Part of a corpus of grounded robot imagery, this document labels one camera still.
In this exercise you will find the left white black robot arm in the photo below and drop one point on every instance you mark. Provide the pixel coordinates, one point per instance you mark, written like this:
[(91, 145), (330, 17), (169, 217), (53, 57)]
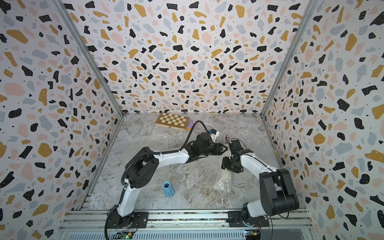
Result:
[(140, 170)]

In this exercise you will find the clear tape dispenser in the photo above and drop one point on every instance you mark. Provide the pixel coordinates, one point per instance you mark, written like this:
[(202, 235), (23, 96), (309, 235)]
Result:
[(227, 138)]

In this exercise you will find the purple orange small toy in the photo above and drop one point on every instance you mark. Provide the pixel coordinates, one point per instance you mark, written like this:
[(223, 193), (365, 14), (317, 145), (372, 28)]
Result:
[(190, 125)]

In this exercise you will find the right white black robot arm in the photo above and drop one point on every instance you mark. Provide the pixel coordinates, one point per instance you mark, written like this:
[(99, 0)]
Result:
[(277, 191)]

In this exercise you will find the clear bubble wrap sheet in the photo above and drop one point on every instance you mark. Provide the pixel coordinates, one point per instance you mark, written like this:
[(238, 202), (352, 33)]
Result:
[(198, 185)]

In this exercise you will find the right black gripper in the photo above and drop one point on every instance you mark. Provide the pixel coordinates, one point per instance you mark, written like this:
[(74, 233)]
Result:
[(224, 165)]

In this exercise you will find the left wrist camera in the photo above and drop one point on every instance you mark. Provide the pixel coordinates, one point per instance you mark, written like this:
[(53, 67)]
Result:
[(214, 134)]

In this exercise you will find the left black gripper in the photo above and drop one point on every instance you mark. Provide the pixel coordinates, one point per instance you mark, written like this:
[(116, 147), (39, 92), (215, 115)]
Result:
[(218, 149)]

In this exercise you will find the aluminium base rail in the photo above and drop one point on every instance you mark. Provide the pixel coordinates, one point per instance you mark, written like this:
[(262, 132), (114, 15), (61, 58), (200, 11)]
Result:
[(187, 225)]

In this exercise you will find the small blue ribbed vase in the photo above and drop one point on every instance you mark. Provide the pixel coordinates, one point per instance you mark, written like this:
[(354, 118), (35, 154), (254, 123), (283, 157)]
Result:
[(168, 189)]

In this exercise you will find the wooden chessboard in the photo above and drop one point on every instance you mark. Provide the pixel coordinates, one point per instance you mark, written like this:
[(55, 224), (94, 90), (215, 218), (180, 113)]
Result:
[(171, 121)]

